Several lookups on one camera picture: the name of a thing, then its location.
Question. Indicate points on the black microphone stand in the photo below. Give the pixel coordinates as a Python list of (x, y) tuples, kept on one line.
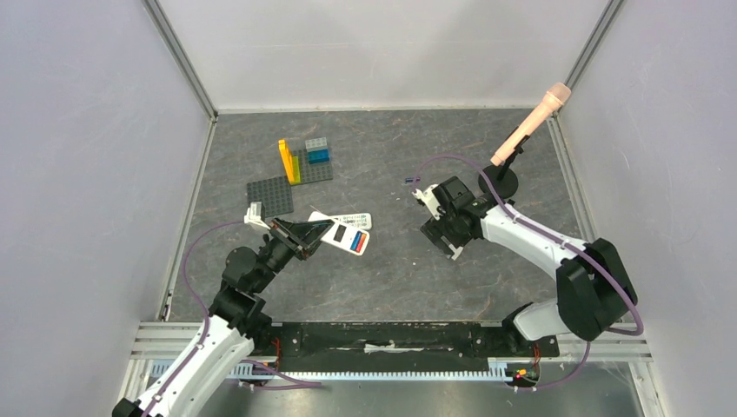
[(502, 177)]

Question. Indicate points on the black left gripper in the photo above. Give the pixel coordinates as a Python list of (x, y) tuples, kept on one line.
[(302, 236)]

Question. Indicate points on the pink toy microphone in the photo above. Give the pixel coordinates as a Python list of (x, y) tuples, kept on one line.
[(552, 101)]

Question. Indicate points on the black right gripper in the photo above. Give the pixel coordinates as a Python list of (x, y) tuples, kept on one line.
[(440, 231)]

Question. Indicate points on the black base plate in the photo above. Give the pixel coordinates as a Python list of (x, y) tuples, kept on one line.
[(395, 346)]

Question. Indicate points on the red battery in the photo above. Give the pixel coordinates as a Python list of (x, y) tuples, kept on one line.
[(361, 243)]

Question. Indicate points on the blue brick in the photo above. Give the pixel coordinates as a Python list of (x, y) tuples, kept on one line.
[(318, 156)]

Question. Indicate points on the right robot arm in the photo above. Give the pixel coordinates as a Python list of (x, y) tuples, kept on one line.
[(593, 289)]

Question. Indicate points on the white cable duct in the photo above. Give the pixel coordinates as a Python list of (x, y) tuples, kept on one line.
[(497, 373)]

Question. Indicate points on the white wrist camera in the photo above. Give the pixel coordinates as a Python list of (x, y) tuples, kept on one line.
[(428, 199), (254, 217)]

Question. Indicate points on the yellow brick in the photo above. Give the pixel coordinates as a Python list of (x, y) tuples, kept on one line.
[(287, 160)]

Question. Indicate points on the grey baseplate with bricks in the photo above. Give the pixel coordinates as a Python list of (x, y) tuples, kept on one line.
[(313, 173)]

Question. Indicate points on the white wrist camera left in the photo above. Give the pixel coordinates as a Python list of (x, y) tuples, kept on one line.
[(254, 217)]

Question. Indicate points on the white remote with buttons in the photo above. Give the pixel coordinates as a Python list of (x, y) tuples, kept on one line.
[(358, 220)]

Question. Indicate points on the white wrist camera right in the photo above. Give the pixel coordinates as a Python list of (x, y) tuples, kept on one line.
[(428, 199)]

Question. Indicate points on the white remote control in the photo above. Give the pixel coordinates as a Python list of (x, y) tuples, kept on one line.
[(340, 235)]

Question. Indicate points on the grey brick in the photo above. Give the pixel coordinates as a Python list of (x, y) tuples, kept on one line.
[(316, 144)]

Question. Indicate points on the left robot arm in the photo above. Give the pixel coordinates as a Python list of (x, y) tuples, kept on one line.
[(232, 323)]

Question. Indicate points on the green brick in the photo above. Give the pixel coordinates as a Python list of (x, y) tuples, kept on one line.
[(296, 170)]

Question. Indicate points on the aluminium frame rail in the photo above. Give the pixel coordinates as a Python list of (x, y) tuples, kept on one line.
[(176, 48)]

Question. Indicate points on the dark grey brick baseplate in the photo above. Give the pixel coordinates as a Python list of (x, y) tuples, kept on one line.
[(274, 194)]

